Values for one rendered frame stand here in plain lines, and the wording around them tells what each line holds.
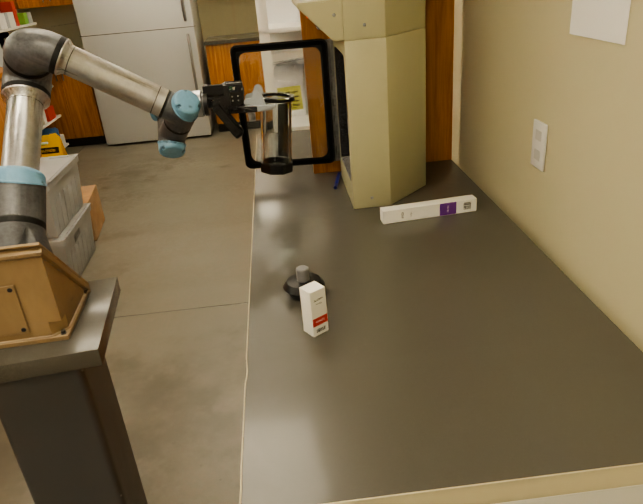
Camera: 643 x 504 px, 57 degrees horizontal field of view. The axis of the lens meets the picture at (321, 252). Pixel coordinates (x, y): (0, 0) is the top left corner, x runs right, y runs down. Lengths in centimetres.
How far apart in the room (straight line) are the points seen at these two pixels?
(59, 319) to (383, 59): 102
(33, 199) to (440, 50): 132
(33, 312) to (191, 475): 114
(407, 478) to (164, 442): 166
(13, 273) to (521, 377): 96
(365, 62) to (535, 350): 88
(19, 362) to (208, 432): 124
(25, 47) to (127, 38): 504
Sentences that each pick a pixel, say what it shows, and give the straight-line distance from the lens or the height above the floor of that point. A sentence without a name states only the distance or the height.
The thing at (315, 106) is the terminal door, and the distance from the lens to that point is 196.
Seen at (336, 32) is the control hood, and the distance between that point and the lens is 162.
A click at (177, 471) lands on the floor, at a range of 232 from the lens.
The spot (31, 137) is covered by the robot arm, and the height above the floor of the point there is 127.
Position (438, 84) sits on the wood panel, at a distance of 208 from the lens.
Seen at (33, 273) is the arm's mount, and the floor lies 110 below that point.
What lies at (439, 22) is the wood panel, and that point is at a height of 140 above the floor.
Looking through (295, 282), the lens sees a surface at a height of 98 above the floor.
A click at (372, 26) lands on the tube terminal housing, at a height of 144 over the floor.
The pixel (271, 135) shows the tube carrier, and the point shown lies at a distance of 176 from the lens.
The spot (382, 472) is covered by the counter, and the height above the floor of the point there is 94.
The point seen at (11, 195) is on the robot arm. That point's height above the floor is 121.
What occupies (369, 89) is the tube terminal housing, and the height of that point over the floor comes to 128.
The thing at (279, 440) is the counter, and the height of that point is 94.
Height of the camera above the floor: 159
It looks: 26 degrees down
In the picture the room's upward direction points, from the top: 5 degrees counter-clockwise
